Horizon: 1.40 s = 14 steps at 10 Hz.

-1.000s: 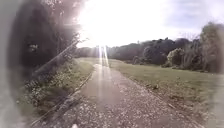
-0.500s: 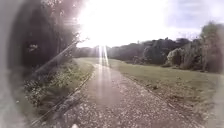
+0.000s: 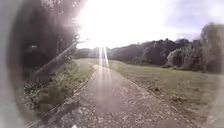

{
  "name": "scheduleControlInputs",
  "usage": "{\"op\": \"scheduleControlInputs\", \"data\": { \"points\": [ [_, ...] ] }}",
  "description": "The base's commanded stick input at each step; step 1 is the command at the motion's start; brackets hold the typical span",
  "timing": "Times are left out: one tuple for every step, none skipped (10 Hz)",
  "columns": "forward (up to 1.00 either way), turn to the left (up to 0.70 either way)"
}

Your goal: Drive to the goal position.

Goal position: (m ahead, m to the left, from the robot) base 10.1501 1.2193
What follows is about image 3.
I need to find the grey gravel path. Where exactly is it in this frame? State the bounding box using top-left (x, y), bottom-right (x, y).
top-left (46, 63), bottom-right (201, 128)

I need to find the row of trees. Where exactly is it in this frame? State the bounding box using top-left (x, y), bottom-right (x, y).
top-left (73, 22), bottom-right (224, 75)

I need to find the pale path edge kerb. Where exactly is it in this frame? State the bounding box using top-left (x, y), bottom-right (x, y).
top-left (27, 70), bottom-right (98, 128)

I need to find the grass verge with leaves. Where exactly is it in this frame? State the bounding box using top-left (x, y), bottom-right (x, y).
top-left (22, 59), bottom-right (96, 115)

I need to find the open grass field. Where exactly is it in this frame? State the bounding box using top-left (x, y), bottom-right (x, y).
top-left (108, 59), bottom-right (224, 125)

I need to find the dark wood of trees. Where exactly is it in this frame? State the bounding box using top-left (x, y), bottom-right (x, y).
top-left (12, 0), bottom-right (88, 85)

